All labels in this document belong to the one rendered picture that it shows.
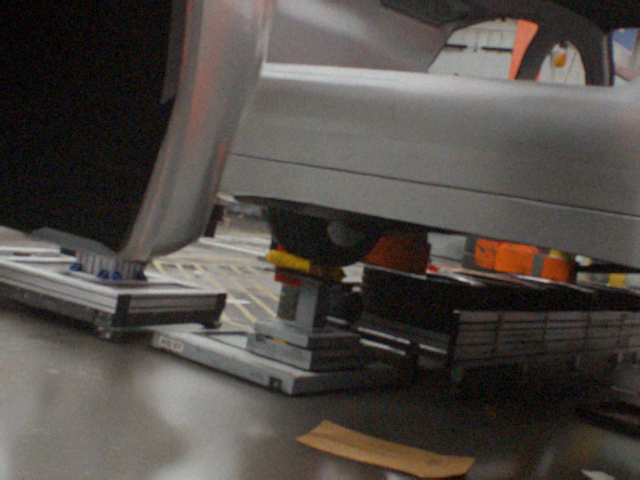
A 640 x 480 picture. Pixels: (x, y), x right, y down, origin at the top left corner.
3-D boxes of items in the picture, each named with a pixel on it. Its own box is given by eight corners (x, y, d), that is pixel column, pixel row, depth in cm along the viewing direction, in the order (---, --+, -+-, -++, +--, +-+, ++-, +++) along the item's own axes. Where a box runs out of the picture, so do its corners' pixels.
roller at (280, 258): (312, 274, 393) (314, 260, 392) (260, 261, 410) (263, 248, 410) (320, 274, 397) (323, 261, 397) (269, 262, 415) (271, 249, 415)
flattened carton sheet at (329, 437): (458, 488, 286) (460, 477, 286) (294, 443, 304) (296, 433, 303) (473, 466, 315) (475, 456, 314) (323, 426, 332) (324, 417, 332)
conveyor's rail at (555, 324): (454, 359, 432) (463, 313, 431) (444, 356, 435) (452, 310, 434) (629, 345, 629) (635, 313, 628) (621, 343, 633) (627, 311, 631)
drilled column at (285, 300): (285, 343, 496) (298, 266, 494) (271, 338, 502) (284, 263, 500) (296, 342, 504) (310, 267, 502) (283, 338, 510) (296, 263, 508)
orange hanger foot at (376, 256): (409, 274, 437) (422, 202, 435) (322, 254, 468) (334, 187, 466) (427, 275, 450) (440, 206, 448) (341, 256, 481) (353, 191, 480)
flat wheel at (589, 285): (662, 330, 672) (669, 298, 670) (573, 315, 668) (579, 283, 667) (627, 317, 737) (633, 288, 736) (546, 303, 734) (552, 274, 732)
